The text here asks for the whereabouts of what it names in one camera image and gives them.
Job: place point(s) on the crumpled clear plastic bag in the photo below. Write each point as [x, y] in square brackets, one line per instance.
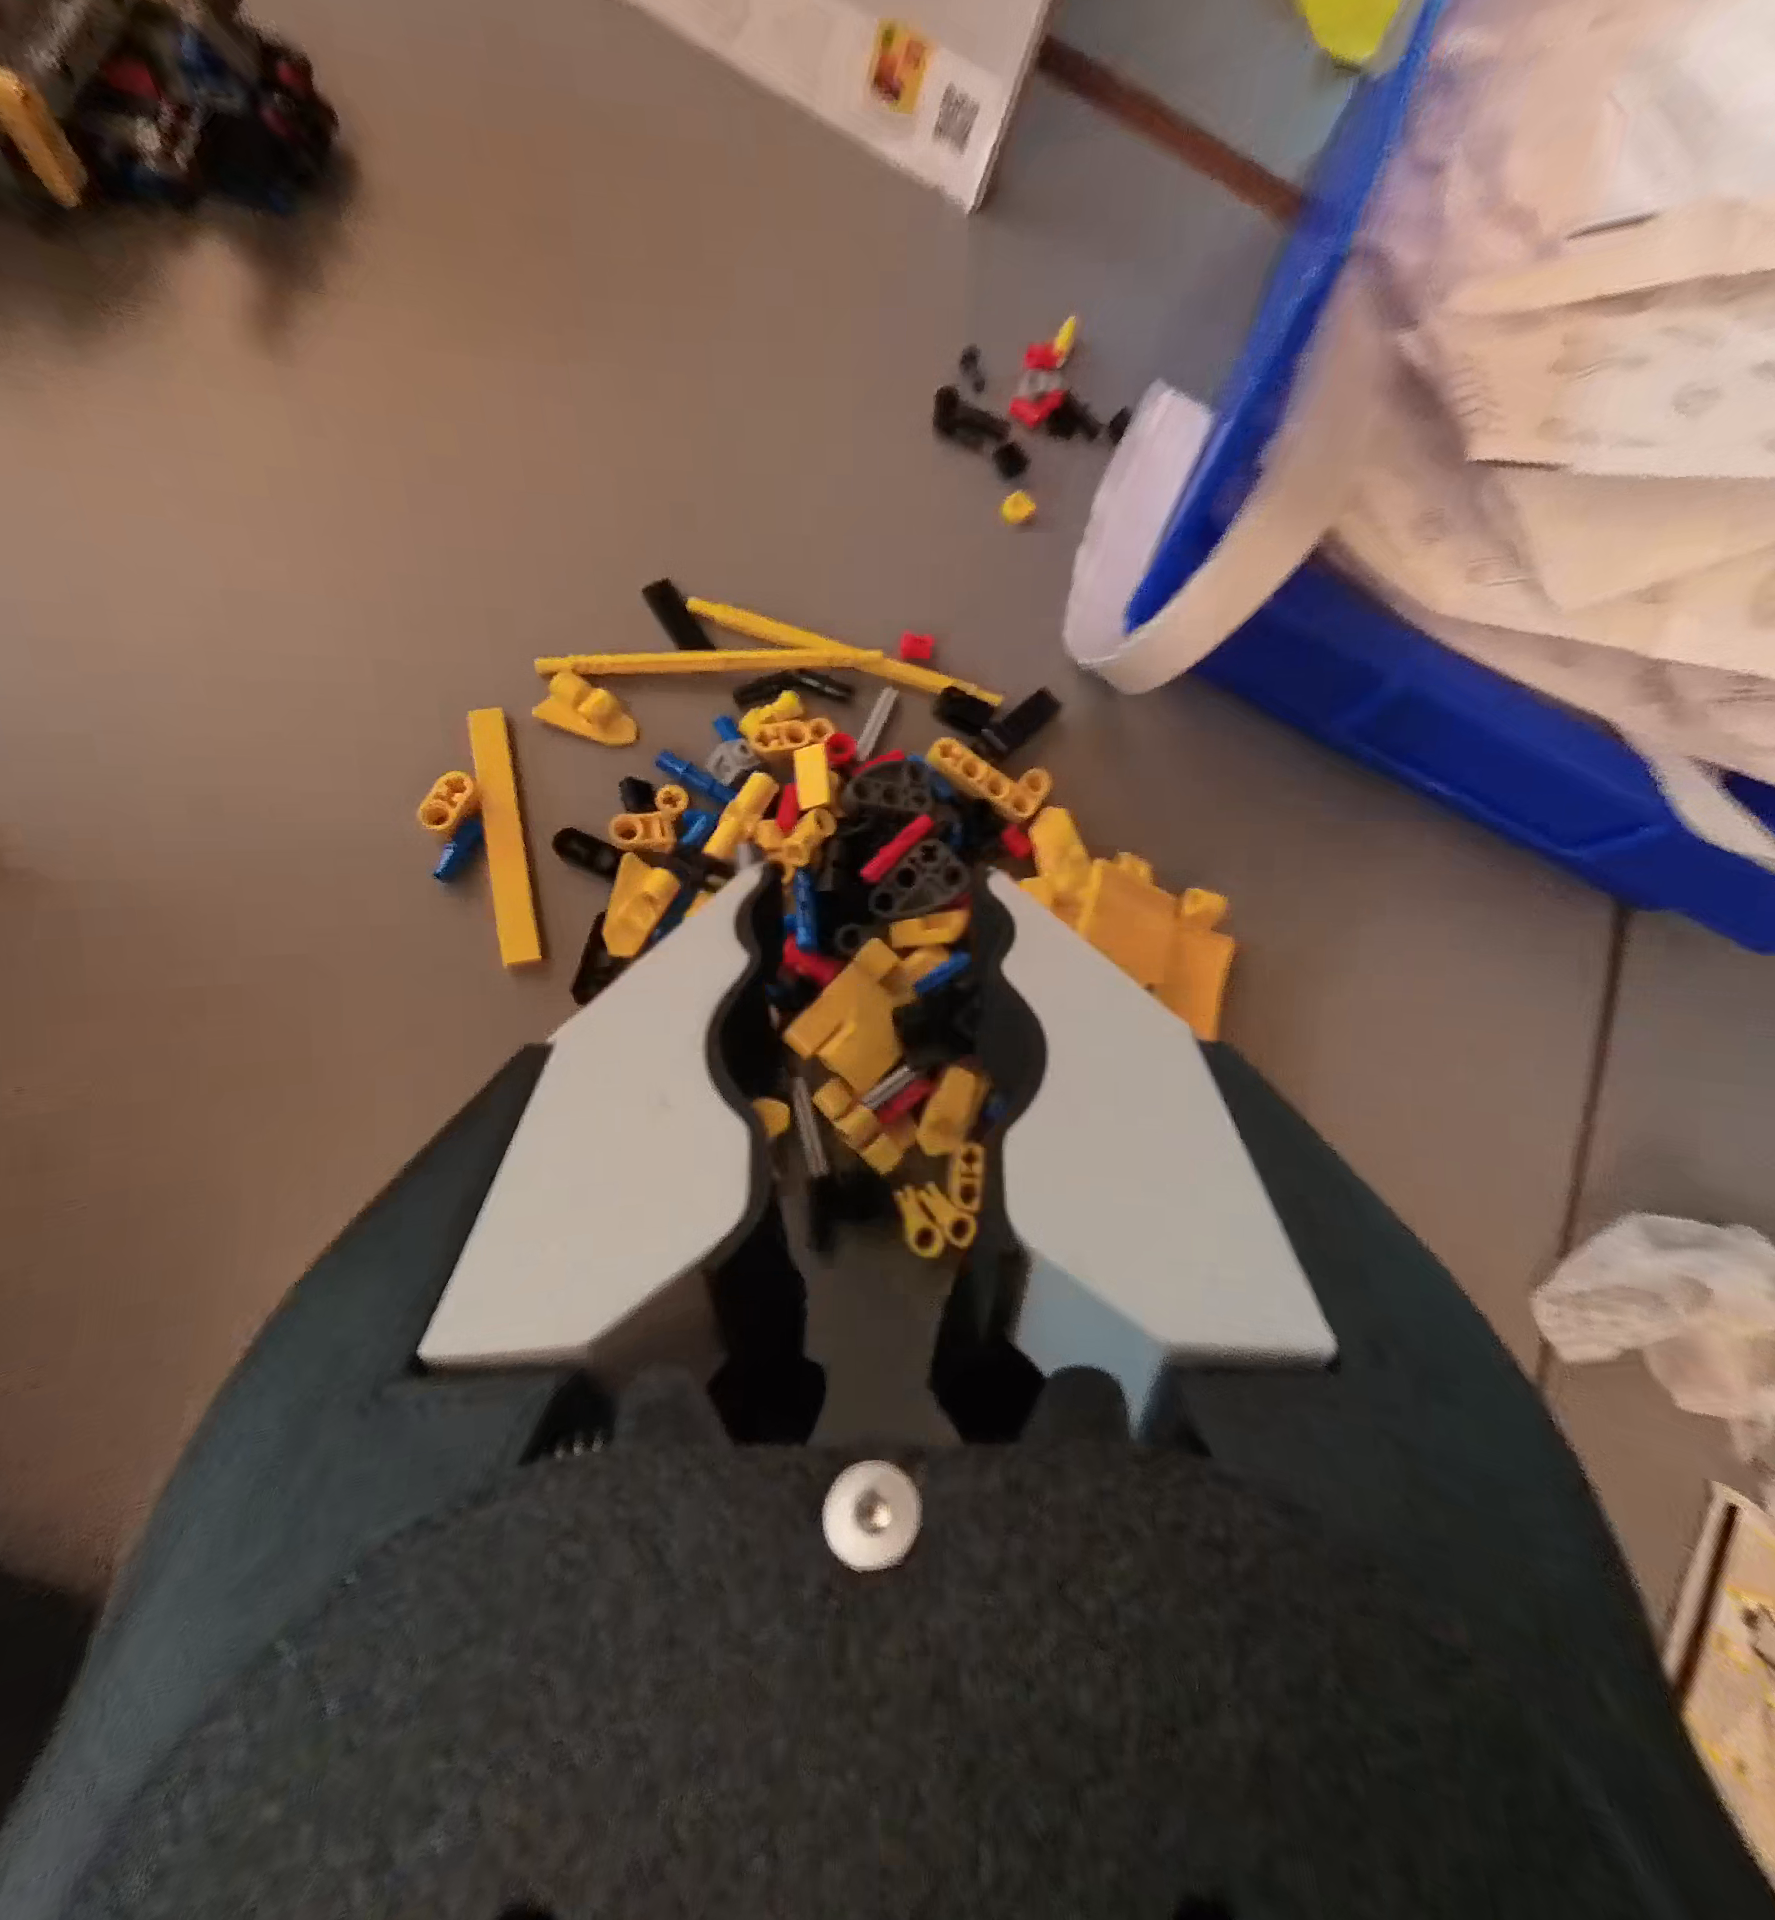
[1682, 1304]

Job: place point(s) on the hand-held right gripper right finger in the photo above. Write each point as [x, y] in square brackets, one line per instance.
[1158, 1184]

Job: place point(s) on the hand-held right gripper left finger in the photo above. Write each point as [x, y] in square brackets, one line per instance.
[602, 1184]

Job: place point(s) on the scatter of black red bricks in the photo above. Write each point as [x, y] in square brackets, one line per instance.
[1037, 398]

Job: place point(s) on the toy car instruction booklet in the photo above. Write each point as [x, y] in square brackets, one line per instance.
[828, 59]

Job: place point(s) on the blue plastic bin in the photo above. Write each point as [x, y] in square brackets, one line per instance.
[1428, 721]

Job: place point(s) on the blue bin with paper bags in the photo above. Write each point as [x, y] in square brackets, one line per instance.
[1654, 450]

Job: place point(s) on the pile of toy bricks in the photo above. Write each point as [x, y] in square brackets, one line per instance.
[857, 1035]

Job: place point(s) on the black blue brick assembly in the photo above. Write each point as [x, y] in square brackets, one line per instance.
[227, 122]

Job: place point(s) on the grey desk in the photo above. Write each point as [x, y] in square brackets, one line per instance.
[227, 599]

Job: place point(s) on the beige printed cardboard box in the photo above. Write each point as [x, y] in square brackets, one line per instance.
[1771, 1724]

